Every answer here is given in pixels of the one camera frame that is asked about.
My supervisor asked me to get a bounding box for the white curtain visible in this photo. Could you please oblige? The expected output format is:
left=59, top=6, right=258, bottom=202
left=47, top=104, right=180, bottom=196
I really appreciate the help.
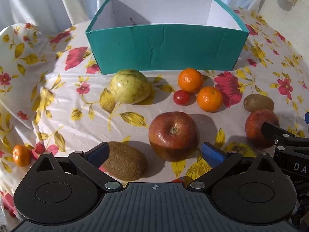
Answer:
left=0, top=0, right=269, bottom=37

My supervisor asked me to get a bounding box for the large yellow-green pear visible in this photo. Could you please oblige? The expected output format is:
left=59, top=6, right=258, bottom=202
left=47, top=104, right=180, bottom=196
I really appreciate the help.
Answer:
left=109, top=69, right=152, bottom=104

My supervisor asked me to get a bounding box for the floral tablecloth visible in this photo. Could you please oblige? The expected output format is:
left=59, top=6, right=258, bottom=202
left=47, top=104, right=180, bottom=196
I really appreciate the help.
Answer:
left=0, top=7, right=309, bottom=232

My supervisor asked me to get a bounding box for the small orange mandarin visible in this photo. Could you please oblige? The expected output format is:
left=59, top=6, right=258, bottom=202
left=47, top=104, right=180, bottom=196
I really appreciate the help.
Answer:
left=12, top=144, right=32, bottom=167

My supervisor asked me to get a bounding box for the large brown kiwi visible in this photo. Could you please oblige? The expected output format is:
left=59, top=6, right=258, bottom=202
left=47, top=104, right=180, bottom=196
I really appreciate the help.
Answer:
left=99, top=141, right=148, bottom=182

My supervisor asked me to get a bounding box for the red cherry tomato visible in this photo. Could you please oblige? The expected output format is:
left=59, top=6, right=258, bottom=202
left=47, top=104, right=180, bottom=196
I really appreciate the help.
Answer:
left=173, top=90, right=190, bottom=106

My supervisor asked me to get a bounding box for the teal cardboard box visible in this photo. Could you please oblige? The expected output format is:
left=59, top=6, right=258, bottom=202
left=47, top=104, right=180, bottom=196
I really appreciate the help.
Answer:
left=85, top=0, right=250, bottom=75

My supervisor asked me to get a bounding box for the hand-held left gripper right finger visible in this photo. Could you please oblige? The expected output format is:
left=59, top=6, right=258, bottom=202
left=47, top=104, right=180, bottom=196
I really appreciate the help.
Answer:
left=187, top=142, right=284, bottom=192

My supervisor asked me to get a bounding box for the small brown kiwi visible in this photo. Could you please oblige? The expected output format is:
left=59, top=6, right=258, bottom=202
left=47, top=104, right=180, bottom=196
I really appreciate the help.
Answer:
left=243, top=93, right=275, bottom=113

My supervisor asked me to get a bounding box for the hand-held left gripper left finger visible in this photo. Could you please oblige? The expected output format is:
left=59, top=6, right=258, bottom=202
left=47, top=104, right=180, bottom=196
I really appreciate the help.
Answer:
left=31, top=142, right=123, bottom=193

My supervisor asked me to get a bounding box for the small red apple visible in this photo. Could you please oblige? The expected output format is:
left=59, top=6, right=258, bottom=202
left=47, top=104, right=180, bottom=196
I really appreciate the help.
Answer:
left=245, top=109, right=281, bottom=148

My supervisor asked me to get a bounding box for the large red apple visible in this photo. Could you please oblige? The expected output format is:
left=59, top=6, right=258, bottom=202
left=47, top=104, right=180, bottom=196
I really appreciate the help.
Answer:
left=148, top=111, right=200, bottom=162

